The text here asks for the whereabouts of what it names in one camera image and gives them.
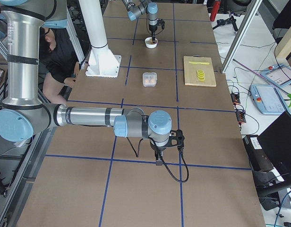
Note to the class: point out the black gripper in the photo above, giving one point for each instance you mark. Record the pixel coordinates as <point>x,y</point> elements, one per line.
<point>158,149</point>
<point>153,27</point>

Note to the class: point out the clear plastic egg box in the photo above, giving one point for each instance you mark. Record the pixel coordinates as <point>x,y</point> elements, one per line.
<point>149,76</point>

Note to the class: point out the black computer box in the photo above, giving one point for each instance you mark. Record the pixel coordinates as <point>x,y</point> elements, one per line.
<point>257,157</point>

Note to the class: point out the white ceramic bowl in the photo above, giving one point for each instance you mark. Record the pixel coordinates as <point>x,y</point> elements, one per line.
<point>150,46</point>

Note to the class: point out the yellow plastic knife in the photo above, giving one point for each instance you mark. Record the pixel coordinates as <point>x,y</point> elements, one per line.
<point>196,62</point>

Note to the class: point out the wooden cutting board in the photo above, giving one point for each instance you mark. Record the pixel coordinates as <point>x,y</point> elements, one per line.
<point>190,72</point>

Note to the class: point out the orange electronics board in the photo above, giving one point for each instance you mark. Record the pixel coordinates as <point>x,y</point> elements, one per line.
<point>235,98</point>
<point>240,115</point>

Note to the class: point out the seated person in black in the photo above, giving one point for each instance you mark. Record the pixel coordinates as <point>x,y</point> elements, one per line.
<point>57,53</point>

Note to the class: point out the teach pendant near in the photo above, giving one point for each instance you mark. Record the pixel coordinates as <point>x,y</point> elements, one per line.
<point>267,99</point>

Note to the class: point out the teach pendant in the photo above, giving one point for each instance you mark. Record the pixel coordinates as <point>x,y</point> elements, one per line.
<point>267,99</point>
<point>279,75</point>

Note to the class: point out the teach pendant far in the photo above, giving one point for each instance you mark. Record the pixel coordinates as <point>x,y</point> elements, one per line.
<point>279,75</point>

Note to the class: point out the grabber stick green tip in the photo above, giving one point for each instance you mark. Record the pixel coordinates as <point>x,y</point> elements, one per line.
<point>266,80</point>

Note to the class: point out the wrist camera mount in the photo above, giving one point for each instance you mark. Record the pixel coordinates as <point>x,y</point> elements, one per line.
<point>161,23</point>
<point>176,139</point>

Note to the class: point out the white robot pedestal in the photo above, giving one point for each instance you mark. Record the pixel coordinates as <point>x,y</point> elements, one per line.
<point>102,62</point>

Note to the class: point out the black tripod camera stand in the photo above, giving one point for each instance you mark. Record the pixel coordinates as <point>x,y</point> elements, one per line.
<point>230,20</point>

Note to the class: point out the aluminium frame post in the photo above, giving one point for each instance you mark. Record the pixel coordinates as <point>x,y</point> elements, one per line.
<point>248,17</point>

